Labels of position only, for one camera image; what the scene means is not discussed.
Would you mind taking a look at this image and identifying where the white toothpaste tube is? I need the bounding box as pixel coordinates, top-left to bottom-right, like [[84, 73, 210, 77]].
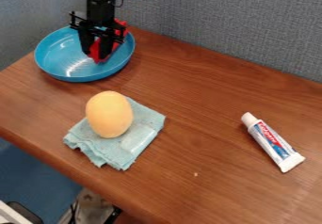
[[242, 112, 306, 173]]

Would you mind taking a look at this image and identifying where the light blue folded cloth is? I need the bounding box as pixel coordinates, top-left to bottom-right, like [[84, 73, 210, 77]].
[[63, 98, 166, 170]]

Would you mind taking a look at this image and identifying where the grey object under table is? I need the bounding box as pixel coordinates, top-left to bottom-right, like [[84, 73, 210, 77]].
[[58, 188, 122, 224]]

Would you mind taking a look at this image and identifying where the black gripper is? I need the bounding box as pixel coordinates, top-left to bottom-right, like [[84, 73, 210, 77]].
[[70, 0, 117, 59]]

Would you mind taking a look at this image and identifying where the clear small plastic piece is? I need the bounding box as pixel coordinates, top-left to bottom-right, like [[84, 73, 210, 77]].
[[121, 124, 158, 154]]

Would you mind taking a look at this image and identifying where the orange egg-shaped sponge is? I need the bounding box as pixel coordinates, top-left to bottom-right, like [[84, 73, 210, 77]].
[[86, 90, 134, 138]]

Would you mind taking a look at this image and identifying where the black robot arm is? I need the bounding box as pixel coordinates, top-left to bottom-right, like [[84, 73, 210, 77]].
[[70, 0, 129, 63]]

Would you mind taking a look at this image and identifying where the red plastic block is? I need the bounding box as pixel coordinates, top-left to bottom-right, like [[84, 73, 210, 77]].
[[87, 19, 129, 63]]

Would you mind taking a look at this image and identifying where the blue plate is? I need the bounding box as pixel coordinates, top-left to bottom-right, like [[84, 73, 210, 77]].
[[34, 26, 137, 83]]

